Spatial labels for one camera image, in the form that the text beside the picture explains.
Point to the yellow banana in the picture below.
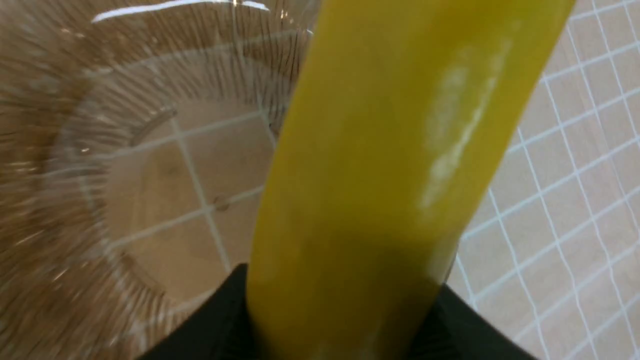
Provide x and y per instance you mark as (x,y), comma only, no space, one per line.
(400,118)

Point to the clear ribbed glass bowl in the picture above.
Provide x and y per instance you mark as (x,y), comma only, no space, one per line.
(136,136)

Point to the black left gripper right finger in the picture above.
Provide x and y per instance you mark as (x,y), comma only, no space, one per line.
(453,330)

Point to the beige checked tablecloth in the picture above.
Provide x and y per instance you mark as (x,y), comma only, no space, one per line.
(551,257)

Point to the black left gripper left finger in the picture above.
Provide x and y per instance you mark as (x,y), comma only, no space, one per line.
(220,329)

